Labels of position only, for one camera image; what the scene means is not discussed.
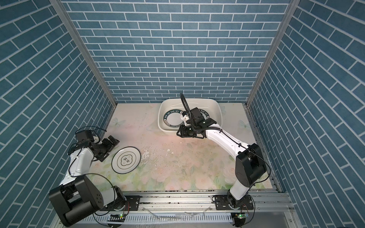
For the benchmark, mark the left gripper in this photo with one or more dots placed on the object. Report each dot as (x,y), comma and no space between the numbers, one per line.
(109,145)

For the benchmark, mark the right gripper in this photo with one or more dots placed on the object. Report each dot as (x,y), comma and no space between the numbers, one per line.
(184,133)

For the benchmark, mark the green rim plate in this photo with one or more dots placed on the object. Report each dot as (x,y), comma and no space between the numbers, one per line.
(204,114)
(172,118)

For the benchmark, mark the white plate grey flower outline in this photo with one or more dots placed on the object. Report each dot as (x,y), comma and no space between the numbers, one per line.
(126,160)

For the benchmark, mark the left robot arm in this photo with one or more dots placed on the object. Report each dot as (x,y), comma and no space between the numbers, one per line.
(77,197)

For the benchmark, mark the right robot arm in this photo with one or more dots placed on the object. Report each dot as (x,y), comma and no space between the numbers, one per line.
(249,162)

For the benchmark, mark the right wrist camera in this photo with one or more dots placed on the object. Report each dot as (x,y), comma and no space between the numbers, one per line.
(193,117)

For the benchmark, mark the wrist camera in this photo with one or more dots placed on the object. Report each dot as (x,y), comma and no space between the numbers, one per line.
(96,139)
(193,117)

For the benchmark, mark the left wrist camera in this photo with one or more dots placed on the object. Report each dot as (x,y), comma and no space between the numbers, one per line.
(96,139)

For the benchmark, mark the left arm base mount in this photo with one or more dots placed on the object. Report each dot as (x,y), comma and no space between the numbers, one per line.
(128,203)

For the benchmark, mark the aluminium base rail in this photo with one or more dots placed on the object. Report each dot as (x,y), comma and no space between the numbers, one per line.
(188,206)

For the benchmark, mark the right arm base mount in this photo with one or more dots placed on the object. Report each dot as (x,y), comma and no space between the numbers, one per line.
(228,202)

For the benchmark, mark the left corner aluminium post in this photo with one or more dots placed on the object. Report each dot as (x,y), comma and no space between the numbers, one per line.
(70,27)

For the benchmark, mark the corner aluminium post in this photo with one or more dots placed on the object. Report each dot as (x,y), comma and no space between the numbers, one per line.
(274,46)
(70,27)

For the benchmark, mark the right corner aluminium post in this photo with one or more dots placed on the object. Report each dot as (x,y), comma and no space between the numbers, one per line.
(274,46)

